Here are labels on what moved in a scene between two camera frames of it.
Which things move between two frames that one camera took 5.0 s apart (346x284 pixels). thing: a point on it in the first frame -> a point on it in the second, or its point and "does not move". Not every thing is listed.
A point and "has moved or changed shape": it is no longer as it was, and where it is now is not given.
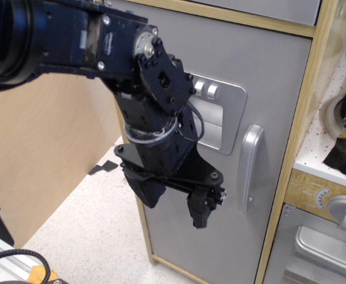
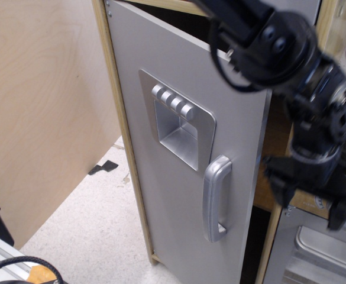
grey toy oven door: (310, 248) does not move
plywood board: (41, 135) does not move
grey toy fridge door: (238, 244) has moved or changed shape
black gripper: (177, 160) -> (317, 166)
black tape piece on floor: (107, 167) does not move
